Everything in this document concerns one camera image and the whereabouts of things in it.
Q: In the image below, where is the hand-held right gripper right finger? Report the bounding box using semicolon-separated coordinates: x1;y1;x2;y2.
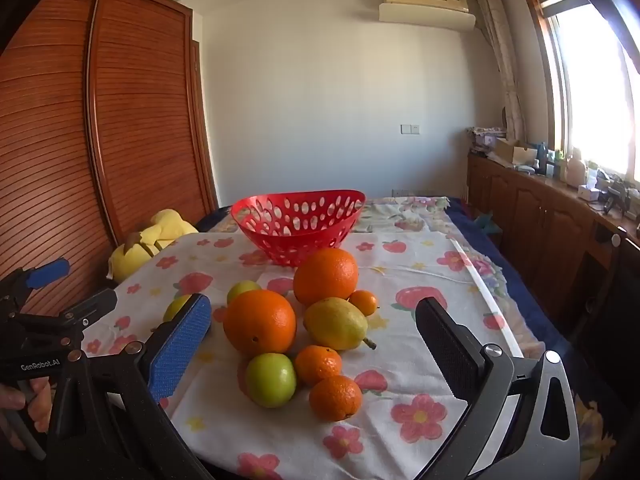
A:
415;296;581;480

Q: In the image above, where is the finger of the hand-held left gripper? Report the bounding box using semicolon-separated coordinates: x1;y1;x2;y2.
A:
0;258;71;311
12;288;118;346

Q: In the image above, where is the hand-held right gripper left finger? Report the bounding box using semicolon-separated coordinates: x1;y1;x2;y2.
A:
47;292;216;480

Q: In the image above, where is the green apple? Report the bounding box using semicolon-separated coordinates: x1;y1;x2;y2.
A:
227;280;263;306
244;352;298;409
163;294;193;323

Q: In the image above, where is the large orange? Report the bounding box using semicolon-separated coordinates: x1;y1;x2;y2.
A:
223;289;298;359
293;248;360;307

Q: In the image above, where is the tiny tangerine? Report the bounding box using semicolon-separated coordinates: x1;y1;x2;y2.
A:
348;290;380;317

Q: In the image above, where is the yellow pear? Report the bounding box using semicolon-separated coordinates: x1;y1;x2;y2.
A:
303;297;377;352

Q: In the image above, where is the small tangerine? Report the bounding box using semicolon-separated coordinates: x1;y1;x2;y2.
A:
294;345;343;387
308;375;363;422

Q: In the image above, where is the red perforated plastic basket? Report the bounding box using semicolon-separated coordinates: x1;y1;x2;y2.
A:
231;189;367;267

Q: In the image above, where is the person's left hand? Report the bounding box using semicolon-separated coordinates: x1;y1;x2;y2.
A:
0;377;51;451

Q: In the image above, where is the yellow plush toy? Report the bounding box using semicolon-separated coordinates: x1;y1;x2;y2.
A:
106;208;199;285

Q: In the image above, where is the strawberry printed cloth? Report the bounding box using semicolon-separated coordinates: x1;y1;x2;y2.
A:
82;230;546;480

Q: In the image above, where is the floral bedsheet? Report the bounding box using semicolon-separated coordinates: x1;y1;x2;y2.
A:
195;194;621;480

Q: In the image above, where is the long wooden cabinet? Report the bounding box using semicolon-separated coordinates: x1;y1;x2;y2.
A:
466;152;640;341

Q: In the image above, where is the wooden slatted wardrobe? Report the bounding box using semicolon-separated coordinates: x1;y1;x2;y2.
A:
0;0;219;311

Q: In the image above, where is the cardboard box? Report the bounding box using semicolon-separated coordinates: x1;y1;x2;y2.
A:
492;137;538;168

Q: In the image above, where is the patterned storage box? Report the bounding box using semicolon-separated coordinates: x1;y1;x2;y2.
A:
469;126;507;155

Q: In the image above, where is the white plastic jug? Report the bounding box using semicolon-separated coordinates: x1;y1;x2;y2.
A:
564;147;587;186

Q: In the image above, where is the black tripod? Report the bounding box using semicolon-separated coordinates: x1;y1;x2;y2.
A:
602;180;632;216

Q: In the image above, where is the patterned curtain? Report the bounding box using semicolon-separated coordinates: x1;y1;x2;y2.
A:
474;0;526;143

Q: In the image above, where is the window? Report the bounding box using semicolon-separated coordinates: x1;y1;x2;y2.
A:
520;0;640;186

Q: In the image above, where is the white air conditioner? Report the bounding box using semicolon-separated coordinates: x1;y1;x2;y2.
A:
378;0;477;30

